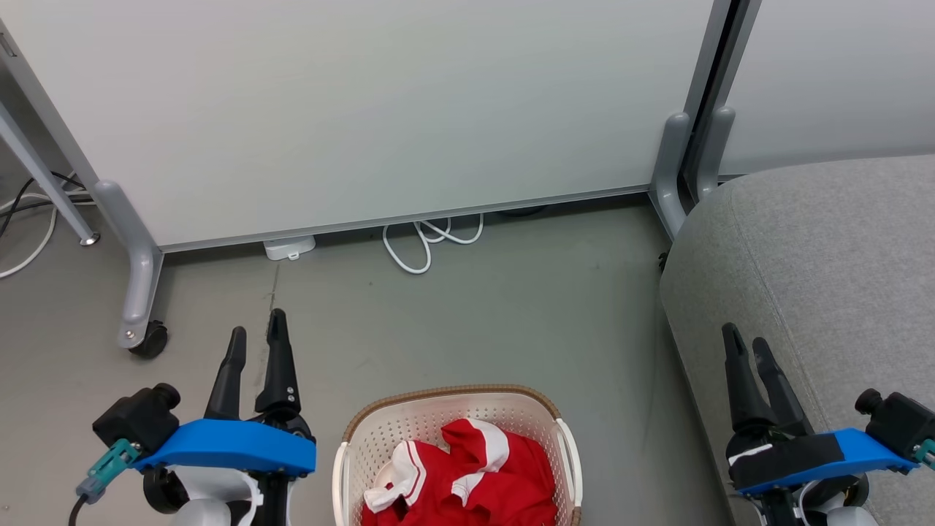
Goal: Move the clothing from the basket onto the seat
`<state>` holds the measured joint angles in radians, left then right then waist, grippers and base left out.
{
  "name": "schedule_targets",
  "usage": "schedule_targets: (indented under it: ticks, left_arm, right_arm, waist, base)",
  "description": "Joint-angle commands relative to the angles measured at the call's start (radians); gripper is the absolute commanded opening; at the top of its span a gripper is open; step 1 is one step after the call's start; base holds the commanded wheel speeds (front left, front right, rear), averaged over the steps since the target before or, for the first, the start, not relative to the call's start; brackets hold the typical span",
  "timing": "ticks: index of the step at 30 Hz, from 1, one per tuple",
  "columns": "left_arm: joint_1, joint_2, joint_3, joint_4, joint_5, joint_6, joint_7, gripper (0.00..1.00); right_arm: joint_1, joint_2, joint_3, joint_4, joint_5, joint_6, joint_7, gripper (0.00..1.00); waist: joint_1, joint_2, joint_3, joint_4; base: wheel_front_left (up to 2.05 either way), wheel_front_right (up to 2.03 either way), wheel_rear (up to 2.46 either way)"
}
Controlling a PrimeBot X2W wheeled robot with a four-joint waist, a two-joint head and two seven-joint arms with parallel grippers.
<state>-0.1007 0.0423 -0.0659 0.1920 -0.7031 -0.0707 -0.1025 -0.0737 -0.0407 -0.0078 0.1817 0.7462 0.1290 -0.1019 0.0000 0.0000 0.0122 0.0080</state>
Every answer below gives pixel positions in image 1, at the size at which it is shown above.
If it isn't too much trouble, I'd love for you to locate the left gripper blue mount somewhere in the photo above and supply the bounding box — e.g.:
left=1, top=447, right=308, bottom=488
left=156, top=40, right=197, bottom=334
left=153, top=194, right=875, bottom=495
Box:
left=135, top=308, right=317, bottom=526

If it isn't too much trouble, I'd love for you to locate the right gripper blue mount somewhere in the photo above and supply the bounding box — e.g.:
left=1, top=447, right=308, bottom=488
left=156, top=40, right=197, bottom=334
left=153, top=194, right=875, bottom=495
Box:
left=722, top=323, right=917, bottom=526

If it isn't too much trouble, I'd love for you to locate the red and white shirt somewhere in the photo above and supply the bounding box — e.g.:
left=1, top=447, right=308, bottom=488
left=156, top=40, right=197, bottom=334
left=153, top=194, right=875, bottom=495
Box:
left=362, top=418, right=560, bottom=526

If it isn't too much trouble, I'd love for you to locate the grey fabric sofa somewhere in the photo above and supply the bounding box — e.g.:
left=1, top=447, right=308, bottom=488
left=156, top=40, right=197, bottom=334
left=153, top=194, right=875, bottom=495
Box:
left=660, top=155, right=935, bottom=526

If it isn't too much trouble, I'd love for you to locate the black castor wheel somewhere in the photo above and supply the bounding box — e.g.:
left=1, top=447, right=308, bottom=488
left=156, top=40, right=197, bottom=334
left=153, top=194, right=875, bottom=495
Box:
left=129, top=320, right=169, bottom=359

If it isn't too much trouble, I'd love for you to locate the white power box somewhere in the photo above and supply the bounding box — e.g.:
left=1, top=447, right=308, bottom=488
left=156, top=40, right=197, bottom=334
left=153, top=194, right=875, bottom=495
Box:
left=264, top=235, right=316, bottom=262

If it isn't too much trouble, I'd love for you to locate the grey partition leg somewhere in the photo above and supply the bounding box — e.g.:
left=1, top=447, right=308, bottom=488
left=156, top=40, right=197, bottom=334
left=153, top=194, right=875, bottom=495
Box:
left=695, top=107, right=736, bottom=202
left=650, top=112, right=691, bottom=240
left=93, top=180, right=163, bottom=350

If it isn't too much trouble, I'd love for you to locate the white plastic laundry basket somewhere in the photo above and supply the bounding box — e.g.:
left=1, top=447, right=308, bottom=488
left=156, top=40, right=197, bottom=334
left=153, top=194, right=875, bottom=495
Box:
left=332, top=385, right=583, bottom=526

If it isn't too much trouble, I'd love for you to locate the grey metal table leg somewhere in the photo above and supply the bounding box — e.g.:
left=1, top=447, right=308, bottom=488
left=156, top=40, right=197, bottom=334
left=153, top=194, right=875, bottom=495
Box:
left=0, top=102, right=101, bottom=246

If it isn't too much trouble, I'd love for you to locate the large white partition panel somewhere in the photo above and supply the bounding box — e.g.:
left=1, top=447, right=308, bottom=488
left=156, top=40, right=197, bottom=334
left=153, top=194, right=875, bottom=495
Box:
left=0, top=0, right=731, bottom=254

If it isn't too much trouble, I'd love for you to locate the small white partition panel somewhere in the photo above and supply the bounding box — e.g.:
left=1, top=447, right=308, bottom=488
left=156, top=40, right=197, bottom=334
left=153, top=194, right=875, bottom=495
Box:
left=720, top=0, right=935, bottom=176

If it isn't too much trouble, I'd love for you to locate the looped white cable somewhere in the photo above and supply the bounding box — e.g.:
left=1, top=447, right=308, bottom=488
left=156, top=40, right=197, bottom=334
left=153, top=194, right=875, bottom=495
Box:
left=383, top=213, right=484, bottom=275

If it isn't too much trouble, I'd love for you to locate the long white floor cable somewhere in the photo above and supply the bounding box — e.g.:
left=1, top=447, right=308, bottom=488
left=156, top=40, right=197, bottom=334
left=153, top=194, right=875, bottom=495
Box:
left=0, top=190, right=96, bottom=280

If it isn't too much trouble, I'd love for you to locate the black floor cable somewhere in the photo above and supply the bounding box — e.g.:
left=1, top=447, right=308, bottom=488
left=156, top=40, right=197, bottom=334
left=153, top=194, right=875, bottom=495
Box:
left=0, top=172, right=85, bottom=238

